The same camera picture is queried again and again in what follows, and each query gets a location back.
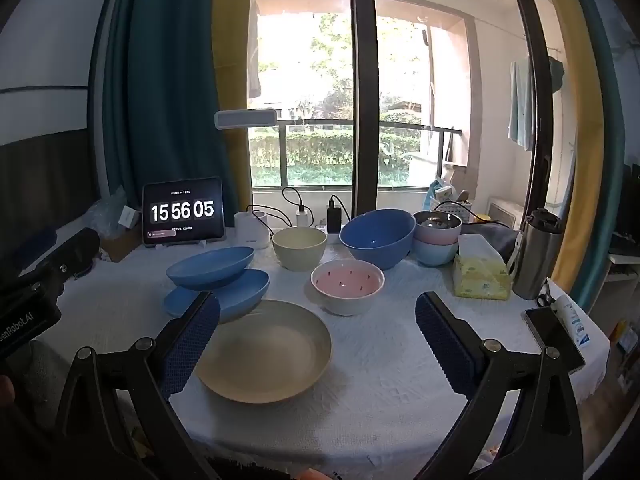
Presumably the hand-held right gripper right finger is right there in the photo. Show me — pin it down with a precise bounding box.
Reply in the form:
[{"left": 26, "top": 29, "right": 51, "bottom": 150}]
[{"left": 415, "top": 291, "right": 583, "bottom": 480}]

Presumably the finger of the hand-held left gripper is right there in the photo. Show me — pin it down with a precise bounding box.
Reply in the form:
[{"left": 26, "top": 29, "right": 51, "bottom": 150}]
[{"left": 30, "top": 252, "right": 68, "bottom": 295}]

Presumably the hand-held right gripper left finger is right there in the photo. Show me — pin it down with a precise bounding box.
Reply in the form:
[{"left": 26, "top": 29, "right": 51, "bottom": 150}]
[{"left": 55, "top": 291, "right": 221, "bottom": 480}]

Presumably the blue plate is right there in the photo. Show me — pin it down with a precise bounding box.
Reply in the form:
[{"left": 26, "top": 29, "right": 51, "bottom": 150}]
[
  {"left": 166, "top": 246, "right": 255, "bottom": 291},
  {"left": 164, "top": 269, "right": 271, "bottom": 324}
]

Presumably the beige plate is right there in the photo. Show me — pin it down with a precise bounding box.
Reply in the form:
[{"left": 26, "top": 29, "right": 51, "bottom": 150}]
[{"left": 192, "top": 300, "right": 332, "bottom": 405}]

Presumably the white bowl pink inside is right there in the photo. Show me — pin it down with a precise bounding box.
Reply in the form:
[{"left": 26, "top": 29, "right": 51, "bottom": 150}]
[{"left": 311, "top": 259, "right": 385, "bottom": 316}]

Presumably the large blue bowl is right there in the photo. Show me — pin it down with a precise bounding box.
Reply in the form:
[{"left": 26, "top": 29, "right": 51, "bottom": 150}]
[{"left": 339, "top": 210, "right": 417, "bottom": 271}]

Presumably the cream bowl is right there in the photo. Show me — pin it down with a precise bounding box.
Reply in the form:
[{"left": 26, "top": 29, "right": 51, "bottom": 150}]
[{"left": 272, "top": 226, "right": 328, "bottom": 272}]

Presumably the black round pouch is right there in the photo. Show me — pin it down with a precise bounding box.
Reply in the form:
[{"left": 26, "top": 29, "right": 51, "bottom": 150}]
[{"left": 55, "top": 227, "right": 102, "bottom": 281}]

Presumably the white tablecloth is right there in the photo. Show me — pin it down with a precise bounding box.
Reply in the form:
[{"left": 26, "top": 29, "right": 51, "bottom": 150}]
[{"left": 37, "top": 225, "right": 612, "bottom": 477}]

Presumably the cardboard box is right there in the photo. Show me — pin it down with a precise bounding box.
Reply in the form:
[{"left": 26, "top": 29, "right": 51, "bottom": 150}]
[{"left": 99, "top": 230, "right": 142, "bottom": 264}]

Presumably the clear plastic bag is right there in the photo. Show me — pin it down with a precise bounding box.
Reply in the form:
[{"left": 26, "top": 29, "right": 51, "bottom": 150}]
[{"left": 82, "top": 187, "right": 132, "bottom": 238}]

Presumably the yellow tissue pack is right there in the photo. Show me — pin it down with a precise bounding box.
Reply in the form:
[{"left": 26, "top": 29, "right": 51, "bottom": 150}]
[{"left": 453, "top": 234, "right": 513, "bottom": 301}]

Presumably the light blue bowl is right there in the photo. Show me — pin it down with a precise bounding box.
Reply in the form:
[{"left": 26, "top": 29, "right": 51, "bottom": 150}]
[{"left": 413, "top": 237, "right": 458, "bottom": 267}]

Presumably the black smartphone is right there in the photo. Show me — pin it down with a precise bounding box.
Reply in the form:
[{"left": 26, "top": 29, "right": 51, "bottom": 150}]
[{"left": 524, "top": 306, "right": 586, "bottom": 374}]

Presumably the dark grey cloth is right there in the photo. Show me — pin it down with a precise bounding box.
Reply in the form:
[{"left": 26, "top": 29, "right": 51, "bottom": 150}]
[{"left": 460, "top": 222, "right": 522, "bottom": 262}]

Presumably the white cylindrical device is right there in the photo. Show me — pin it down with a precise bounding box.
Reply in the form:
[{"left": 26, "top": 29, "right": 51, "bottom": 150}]
[{"left": 235, "top": 211, "right": 273, "bottom": 250}]

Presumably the steel thermos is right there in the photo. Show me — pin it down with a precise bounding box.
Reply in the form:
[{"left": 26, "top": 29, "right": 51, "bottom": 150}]
[{"left": 512, "top": 208, "right": 565, "bottom": 301}]

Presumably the metal bowl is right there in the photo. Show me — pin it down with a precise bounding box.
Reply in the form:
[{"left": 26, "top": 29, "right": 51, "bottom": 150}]
[{"left": 417, "top": 211, "right": 461, "bottom": 229}]

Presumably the tablet with clock display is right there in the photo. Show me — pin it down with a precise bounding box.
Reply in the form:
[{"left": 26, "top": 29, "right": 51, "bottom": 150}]
[{"left": 142, "top": 177, "right": 226, "bottom": 247}]

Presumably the white tube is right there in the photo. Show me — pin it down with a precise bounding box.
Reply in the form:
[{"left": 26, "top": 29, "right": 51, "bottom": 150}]
[{"left": 550, "top": 294, "right": 594, "bottom": 349}]

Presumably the polka dot container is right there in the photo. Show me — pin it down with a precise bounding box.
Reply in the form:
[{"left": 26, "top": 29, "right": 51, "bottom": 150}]
[{"left": 432, "top": 200, "right": 474, "bottom": 224}]

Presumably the white appliance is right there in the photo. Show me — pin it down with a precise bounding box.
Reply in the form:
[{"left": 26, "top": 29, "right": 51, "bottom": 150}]
[{"left": 487, "top": 195, "right": 524, "bottom": 229}]

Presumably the blue plastic bag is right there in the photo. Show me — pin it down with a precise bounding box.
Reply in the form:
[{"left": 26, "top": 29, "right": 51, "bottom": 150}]
[{"left": 424, "top": 177, "right": 447, "bottom": 211}]

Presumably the white power strip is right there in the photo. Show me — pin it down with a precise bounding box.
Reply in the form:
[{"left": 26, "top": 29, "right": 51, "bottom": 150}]
[{"left": 310, "top": 225, "right": 347, "bottom": 246}]

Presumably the teal curtain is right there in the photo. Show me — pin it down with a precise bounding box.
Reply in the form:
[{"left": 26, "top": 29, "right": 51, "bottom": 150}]
[
  {"left": 565, "top": 0, "right": 628, "bottom": 313},
  {"left": 92, "top": 0, "right": 236, "bottom": 226}
]

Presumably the desk lamp head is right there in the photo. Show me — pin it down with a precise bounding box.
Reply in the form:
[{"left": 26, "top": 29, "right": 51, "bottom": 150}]
[{"left": 215, "top": 109, "right": 278, "bottom": 130}]

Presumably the black monitor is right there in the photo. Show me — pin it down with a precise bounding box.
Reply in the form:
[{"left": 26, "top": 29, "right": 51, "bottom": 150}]
[{"left": 619, "top": 162, "right": 640, "bottom": 240}]

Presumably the balcony railing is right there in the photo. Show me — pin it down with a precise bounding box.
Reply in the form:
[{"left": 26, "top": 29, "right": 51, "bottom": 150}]
[{"left": 250, "top": 119, "right": 463, "bottom": 189}]

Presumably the light blue hanging towel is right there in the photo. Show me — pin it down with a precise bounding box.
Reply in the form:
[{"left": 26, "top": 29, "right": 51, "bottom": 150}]
[{"left": 508, "top": 57, "right": 537, "bottom": 152}]

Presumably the yellow curtain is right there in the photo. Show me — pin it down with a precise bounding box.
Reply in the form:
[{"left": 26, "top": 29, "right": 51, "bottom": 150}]
[
  {"left": 540, "top": 0, "right": 610, "bottom": 293},
  {"left": 212, "top": 0, "right": 256, "bottom": 216}
]

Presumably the dark hanging garment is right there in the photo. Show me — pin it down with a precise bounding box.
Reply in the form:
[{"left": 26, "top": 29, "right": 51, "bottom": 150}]
[{"left": 547, "top": 55, "right": 567, "bottom": 94}]

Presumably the black cable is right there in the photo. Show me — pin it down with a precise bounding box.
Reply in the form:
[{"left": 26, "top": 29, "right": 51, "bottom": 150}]
[
  {"left": 330, "top": 195, "right": 362, "bottom": 224},
  {"left": 248, "top": 186, "right": 307, "bottom": 231}
]

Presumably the black window frame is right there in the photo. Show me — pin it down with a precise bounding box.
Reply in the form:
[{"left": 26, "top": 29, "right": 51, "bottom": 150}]
[{"left": 348, "top": 0, "right": 382, "bottom": 218}]

